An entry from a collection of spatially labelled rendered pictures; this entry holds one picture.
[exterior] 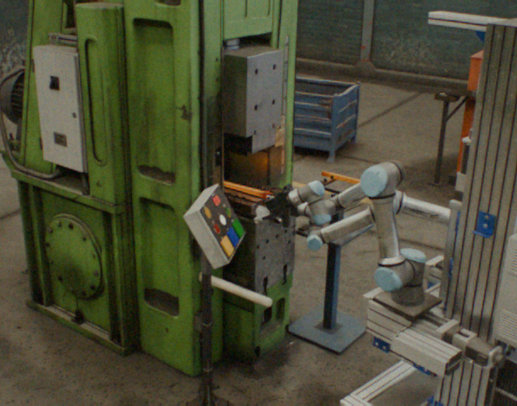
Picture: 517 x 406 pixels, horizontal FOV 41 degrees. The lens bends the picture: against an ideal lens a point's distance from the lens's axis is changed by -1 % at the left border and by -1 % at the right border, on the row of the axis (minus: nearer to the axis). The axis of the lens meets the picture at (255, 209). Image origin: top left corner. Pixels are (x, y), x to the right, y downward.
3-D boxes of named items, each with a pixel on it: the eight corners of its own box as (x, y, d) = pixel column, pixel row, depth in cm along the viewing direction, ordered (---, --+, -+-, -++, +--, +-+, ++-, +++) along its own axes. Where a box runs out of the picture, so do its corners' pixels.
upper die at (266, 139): (275, 144, 367) (275, 127, 364) (252, 153, 353) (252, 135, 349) (214, 129, 391) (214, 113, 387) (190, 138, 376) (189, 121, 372)
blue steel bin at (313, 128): (358, 143, 801) (362, 81, 773) (333, 162, 735) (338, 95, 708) (264, 128, 850) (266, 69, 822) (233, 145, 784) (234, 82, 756)
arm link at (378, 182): (417, 284, 297) (400, 160, 286) (398, 297, 287) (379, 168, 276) (393, 282, 305) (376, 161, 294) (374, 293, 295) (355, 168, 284)
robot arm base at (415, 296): (431, 299, 310) (433, 278, 306) (411, 309, 300) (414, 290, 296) (404, 286, 320) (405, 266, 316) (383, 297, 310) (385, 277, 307)
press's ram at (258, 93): (289, 122, 374) (293, 46, 358) (246, 137, 345) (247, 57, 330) (229, 108, 397) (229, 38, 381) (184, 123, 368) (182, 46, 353)
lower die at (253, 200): (273, 205, 381) (273, 191, 378) (250, 217, 366) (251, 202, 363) (214, 189, 404) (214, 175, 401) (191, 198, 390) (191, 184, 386)
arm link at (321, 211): (340, 216, 317) (331, 194, 318) (325, 223, 310) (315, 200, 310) (328, 221, 323) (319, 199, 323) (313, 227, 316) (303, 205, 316)
